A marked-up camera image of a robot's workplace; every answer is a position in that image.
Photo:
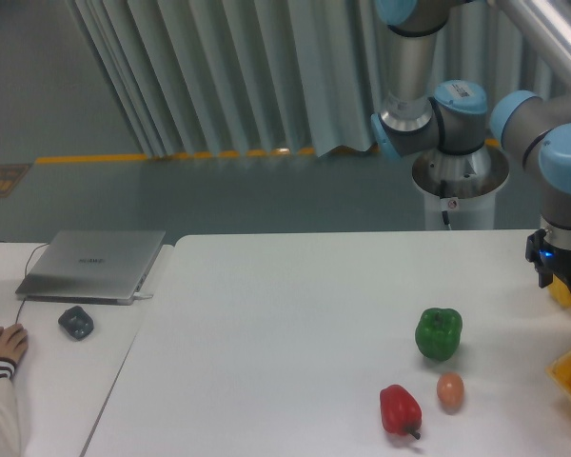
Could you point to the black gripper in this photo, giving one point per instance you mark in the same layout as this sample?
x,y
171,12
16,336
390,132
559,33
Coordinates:
x,y
549,251

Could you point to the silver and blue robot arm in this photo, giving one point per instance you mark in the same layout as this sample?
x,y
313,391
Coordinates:
x,y
536,132

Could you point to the person's hand on mouse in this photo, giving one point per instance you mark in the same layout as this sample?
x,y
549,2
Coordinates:
x,y
13,343

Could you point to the yellow bell pepper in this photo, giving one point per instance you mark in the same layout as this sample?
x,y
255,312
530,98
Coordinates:
x,y
560,293

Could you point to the green bell pepper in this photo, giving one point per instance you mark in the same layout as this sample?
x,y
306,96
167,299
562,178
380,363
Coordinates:
x,y
438,333

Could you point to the brown egg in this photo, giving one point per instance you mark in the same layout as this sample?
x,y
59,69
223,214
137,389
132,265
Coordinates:
x,y
450,390

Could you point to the red bell pepper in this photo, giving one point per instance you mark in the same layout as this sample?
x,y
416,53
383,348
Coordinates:
x,y
400,412

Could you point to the pale green pleated curtain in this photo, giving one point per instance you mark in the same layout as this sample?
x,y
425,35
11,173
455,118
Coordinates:
x,y
220,76

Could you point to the silver closed laptop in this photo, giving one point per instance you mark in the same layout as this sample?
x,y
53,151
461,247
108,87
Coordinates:
x,y
92,267

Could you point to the small dark grey controller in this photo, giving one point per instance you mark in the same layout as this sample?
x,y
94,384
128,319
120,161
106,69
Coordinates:
x,y
76,323

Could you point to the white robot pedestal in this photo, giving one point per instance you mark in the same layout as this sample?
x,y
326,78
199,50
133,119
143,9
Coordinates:
x,y
459,192

